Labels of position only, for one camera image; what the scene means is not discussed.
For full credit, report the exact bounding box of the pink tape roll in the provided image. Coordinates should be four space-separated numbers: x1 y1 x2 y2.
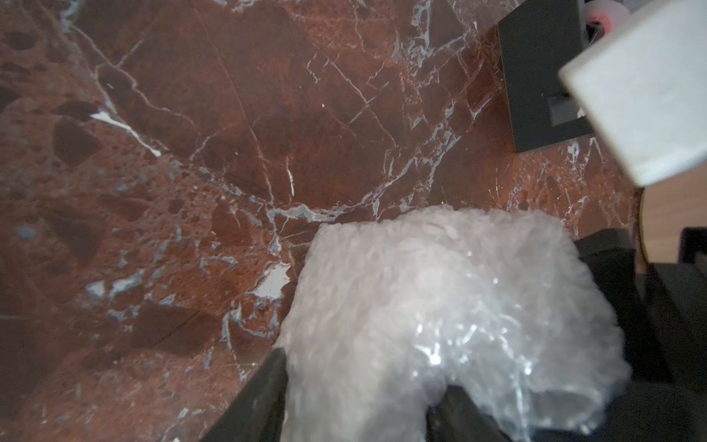
584 0 631 42

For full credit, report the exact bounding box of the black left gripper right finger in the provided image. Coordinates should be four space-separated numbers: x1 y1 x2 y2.
425 386 508 442

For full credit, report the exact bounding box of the wooden flower pot base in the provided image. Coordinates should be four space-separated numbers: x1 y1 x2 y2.
639 164 706 263

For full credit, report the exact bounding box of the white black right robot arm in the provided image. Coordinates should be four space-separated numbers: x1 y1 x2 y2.
498 0 706 441

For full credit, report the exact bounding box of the clear bubble wrap sheet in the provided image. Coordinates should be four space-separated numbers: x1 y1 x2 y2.
277 206 632 441

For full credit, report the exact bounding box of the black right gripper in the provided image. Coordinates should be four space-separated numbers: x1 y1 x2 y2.
529 225 707 442

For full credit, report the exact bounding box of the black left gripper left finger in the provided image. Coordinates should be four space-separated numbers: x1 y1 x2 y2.
202 348 287 442

